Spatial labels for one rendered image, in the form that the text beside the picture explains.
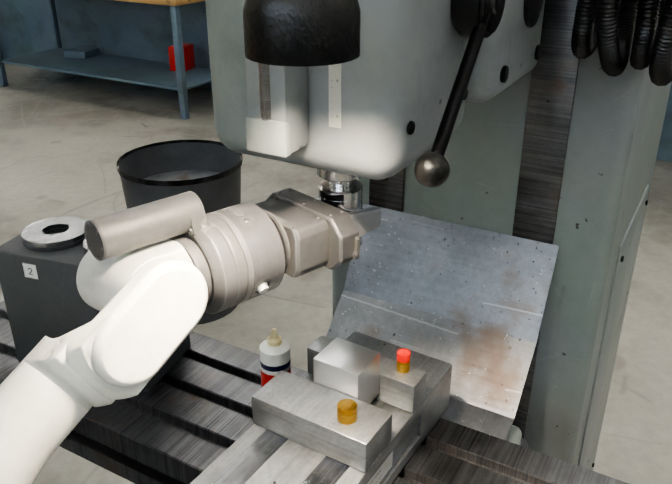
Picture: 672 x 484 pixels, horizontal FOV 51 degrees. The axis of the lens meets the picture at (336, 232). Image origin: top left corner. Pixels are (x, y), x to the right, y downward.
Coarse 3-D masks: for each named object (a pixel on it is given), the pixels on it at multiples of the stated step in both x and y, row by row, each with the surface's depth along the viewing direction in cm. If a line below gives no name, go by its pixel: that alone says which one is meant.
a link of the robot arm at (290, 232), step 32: (288, 192) 73; (256, 224) 64; (288, 224) 66; (320, 224) 67; (352, 224) 68; (256, 256) 63; (288, 256) 67; (320, 256) 68; (352, 256) 69; (256, 288) 64
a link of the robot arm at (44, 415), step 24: (0, 384) 55; (24, 384) 53; (48, 384) 53; (0, 408) 52; (24, 408) 52; (48, 408) 53; (72, 408) 54; (0, 432) 51; (24, 432) 52; (48, 432) 53; (0, 456) 51; (24, 456) 52; (48, 456) 54; (0, 480) 51; (24, 480) 52
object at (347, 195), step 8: (320, 184) 73; (328, 184) 73; (352, 184) 73; (360, 184) 73; (320, 192) 72; (328, 192) 71; (336, 192) 71; (344, 192) 71; (352, 192) 71; (360, 192) 72; (336, 200) 71; (344, 200) 71
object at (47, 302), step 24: (72, 216) 103; (24, 240) 96; (48, 240) 96; (72, 240) 96; (0, 264) 96; (24, 264) 95; (48, 264) 94; (72, 264) 92; (24, 288) 97; (48, 288) 95; (72, 288) 94; (24, 312) 99; (48, 312) 97; (72, 312) 96; (96, 312) 94; (24, 336) 101; (48, 336) 99; (168, 360) 102
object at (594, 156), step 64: (576, 0) 90; (576, 64) 92; (512, 128) 100; (576, 128) 96; (640, 128) 100; (384, 192) 114; (448, 192) 109; (512, 192) 104; (576, 192) 99; (640, 192) 123; (576, 256) 103; (576, 320) 106; (576, 384) 111; (576, 448) 119
